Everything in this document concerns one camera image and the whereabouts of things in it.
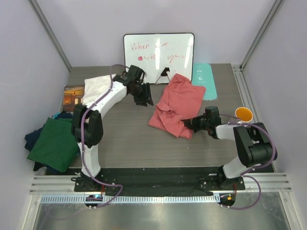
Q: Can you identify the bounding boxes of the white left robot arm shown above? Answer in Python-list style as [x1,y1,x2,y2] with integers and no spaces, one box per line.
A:
[71,65,153,191]

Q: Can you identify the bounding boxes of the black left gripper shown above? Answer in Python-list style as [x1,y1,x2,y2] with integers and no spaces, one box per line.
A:
[130,82,154,107]

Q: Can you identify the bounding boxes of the red t shirt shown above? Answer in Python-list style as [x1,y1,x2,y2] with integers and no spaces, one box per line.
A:
[148,74,206,139]

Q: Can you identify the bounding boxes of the orange cover book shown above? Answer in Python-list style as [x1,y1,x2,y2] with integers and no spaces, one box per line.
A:
[62,85,84,112]

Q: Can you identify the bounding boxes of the aluminium corner post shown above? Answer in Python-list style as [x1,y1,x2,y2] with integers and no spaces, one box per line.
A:
[28,0,72,72]
[240,0,284,71]

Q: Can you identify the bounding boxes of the white perforated cable rail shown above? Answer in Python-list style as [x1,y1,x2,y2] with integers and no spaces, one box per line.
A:
[40,194,220,204]

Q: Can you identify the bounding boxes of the aluminium left corner post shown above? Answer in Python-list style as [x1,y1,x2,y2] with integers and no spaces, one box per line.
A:
[28,0,72,72]

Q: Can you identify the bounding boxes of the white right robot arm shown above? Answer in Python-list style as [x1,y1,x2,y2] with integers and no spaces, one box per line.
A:
[182,106,278,190]

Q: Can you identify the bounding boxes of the white t shirt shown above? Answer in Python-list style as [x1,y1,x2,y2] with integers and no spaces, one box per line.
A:
[83,74,115,105]

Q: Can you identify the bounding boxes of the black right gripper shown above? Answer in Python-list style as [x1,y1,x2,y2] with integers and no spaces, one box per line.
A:
[182,113,211,133]

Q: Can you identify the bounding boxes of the white mug orange inside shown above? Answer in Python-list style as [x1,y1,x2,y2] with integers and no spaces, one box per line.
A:
[235,107,253,124]

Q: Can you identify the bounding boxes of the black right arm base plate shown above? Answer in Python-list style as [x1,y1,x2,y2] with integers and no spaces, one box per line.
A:
[197,174,245,192]

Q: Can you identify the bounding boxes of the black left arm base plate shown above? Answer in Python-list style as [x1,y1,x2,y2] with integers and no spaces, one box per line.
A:
[71,172,120,193]

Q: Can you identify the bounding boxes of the teal cutting board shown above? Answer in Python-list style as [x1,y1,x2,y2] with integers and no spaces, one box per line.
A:
[192,63,218,101]

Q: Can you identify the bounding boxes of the teal t shirt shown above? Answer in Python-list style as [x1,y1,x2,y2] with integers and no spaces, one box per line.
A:
[52,113,62,119]

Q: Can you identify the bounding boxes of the aluminium right corner post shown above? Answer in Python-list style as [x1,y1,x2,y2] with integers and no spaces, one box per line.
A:
[240,0,284,71]

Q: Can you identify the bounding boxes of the green t shirt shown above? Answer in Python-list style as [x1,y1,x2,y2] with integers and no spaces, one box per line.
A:
[27,118,80,173]

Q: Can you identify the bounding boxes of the metal wire board stand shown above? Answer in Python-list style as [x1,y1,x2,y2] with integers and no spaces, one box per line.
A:
[155,67,170,84]

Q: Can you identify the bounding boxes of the white dry erase board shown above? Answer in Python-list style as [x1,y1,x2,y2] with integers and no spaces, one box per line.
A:
[123,33,195,84]

